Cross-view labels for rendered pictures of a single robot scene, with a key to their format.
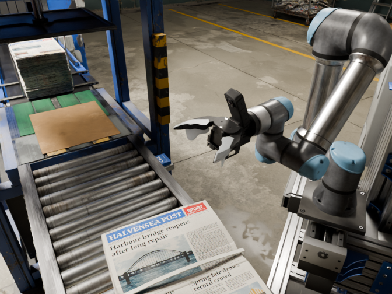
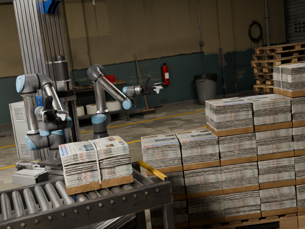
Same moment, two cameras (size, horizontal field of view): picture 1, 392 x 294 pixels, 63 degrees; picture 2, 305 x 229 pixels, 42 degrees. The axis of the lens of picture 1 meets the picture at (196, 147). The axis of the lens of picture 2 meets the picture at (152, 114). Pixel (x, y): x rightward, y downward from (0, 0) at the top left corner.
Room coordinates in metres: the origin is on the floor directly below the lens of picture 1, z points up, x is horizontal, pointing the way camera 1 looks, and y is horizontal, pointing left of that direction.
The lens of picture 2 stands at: (-0.30, 2.20, 1.54)
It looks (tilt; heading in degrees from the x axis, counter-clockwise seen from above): 9 degrees down; 279
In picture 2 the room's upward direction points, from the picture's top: 6 degrees counter-clockwise
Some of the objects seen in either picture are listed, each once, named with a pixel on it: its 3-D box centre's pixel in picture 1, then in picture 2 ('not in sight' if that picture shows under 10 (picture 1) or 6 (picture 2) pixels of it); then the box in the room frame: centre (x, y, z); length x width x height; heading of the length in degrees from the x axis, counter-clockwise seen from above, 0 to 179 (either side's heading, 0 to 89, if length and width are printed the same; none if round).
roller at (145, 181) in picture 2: not in sight; (139, 177); (0.20, -0.10, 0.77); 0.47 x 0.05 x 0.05; 121
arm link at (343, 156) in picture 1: (342, 164); (54, 137); (0.89, -0.50, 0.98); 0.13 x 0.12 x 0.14; 39
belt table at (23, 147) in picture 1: (66, 126); not in sight; (1.57, 0.73, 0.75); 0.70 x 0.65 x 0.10; 31
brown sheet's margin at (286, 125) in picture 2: not in sight; (264, 122); (-0.68, -1.04, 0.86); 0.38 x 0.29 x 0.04; 103
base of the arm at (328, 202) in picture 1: (336, 191); (57, 152); (0.89, -0.51, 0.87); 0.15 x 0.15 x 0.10
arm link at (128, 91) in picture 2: not in sight; (129, 91); (0.42, -1.09, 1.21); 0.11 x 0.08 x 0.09; 1
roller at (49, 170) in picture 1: (86, 161); not in sight; (1.21, 0.50, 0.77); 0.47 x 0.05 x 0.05; 121
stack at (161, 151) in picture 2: not in sight; (217, 181); (-0.25, -0.95, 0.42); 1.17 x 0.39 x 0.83; 12
